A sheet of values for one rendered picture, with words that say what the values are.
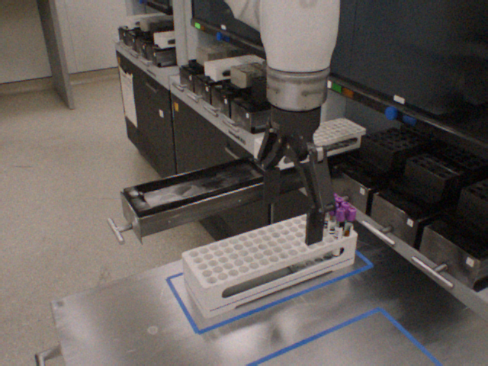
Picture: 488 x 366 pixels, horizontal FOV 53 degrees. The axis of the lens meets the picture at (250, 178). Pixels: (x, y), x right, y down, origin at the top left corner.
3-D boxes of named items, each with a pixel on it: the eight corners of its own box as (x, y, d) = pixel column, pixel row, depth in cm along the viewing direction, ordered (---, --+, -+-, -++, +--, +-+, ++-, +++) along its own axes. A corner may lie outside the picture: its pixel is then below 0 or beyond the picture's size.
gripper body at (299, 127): (260, 97, 74) (260, 152, 79) (290, 116, 68) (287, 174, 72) (301, 90, 77) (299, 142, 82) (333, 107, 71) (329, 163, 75)
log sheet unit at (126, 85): (125, 117, 300) (117, 59, 283) (139, 132, 280) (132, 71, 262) (121, 117, 299) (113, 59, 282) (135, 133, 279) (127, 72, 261)
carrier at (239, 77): (251, 90, 172) (251, 73, 169) (245, 91, 171) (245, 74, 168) (235, 81, 180) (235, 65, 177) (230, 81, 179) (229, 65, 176)
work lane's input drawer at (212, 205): (344, 152, 147) (347, 125, 143) (376, 171, 137) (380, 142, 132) (104, 221, 115) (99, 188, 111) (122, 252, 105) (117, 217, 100)
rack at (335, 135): (341, 137, 141) (343, 117, 138) (364, 150, 133) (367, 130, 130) (252, 161, 128) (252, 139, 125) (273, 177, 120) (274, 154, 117)
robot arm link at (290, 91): (287, 78, 64) (286, 119, 67) (343, 68, 68) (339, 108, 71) (255, 61, 71) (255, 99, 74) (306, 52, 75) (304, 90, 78)
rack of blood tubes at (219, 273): (323, 234, 96) (325, 207, 93) (355, 262, 89) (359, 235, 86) (182, 281, 84) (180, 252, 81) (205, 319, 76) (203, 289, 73)
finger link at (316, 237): (322, 201, 75) (325, 203, 75) (319, 239, 79) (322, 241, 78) (306, 207, 74) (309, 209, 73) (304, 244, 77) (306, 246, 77)
